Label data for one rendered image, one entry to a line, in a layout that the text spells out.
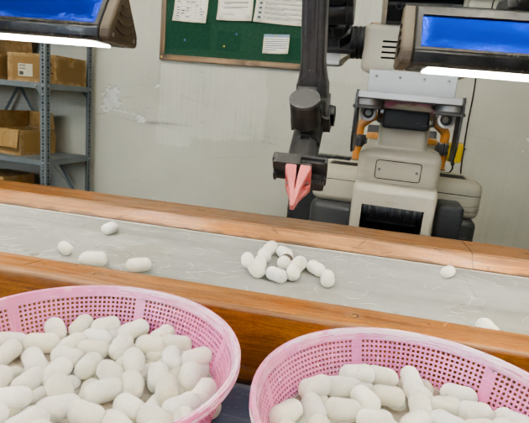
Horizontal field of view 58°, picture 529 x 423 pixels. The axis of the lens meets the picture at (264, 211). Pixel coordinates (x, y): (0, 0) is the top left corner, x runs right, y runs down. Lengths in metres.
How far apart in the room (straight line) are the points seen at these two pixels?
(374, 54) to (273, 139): 1.58
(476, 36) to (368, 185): 0.78
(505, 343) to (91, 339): 0.42
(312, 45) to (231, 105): 1.99
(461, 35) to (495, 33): 0.04
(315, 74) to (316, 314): 0.56
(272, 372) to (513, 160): 2.49
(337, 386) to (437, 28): 0.40
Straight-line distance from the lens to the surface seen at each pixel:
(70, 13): 0.70
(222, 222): 0.90
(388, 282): 0.75
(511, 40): 0.62
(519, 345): 0.57
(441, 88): 1.33
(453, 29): 0.61
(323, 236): 0.88
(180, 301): 0.53
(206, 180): 3.00
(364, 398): 0.45
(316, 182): 0.90
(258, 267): 0.67
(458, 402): 0.48
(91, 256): 0.70
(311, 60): 0.97
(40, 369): 0.47
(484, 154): 2.80
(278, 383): 0.44
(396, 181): 1.36
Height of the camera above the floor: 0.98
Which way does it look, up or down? 12 degrees down
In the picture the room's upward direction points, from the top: 6 degrees clockwise
